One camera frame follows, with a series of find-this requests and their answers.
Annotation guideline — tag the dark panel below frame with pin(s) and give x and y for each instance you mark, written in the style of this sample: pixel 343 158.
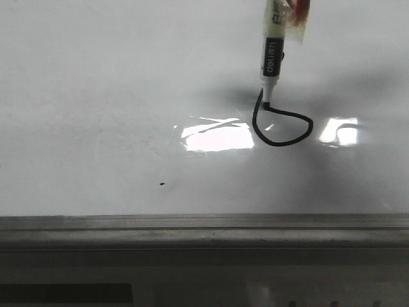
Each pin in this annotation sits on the dark panel below frame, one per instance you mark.
pixel 67 293

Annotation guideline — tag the white black whiteboard marker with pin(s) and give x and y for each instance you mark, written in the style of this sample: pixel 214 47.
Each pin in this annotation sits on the white black whiteboard marker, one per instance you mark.
pixel 282 20

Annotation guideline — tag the white whiteboard surface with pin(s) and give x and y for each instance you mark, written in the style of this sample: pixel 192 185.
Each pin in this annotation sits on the white whiteboard surface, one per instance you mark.
pixel 145 107

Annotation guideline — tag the grey aluminium whiteboard frame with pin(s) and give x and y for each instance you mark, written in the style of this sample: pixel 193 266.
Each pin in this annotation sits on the grey aluminium whiteboard frame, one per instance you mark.
pixel 215 231

